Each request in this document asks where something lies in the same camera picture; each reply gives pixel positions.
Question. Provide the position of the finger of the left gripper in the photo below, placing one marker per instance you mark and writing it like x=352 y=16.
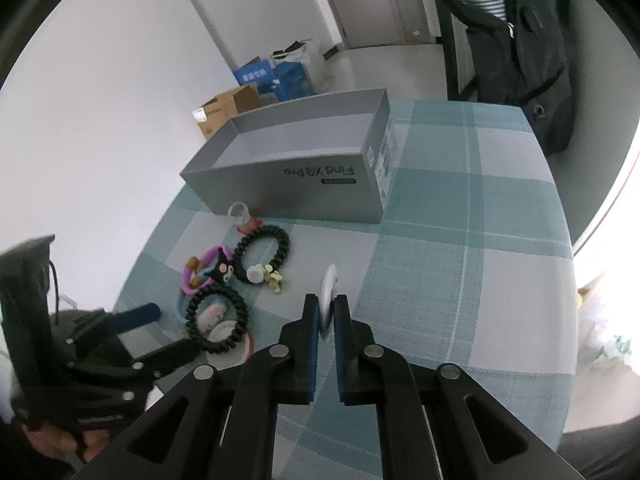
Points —
x=123 y=322
x=165 y=360

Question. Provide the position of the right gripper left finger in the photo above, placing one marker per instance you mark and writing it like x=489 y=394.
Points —
x=299 y=377

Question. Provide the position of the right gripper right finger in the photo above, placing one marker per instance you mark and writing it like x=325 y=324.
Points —
x=351 y=337

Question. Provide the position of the round China pin badge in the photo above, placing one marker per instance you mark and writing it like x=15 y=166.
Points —
x=328 y=292

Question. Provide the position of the black spiral hair tie flower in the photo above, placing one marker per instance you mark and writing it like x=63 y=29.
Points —
x=259 y=256

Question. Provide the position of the person's left hand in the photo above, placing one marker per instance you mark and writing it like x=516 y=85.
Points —
x=58 y=444

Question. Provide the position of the checkered teal tablecloth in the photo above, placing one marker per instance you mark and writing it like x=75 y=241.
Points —
x=471 y=264

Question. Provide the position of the grey phone box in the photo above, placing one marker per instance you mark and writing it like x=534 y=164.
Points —
x=324 y=158

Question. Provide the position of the brown cardboard box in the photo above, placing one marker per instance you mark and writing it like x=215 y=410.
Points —
x=213 y=114

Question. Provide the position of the blue cardboard box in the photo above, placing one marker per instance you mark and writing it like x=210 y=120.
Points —
x=284 y=82

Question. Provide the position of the white plastic bag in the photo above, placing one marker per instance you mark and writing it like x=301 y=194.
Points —
x=307 y=53

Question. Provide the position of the grey door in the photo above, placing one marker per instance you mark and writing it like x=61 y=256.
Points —
x=380 y=23

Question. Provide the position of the black jacket striped lining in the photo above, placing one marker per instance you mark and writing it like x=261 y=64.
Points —
x=522 y=53

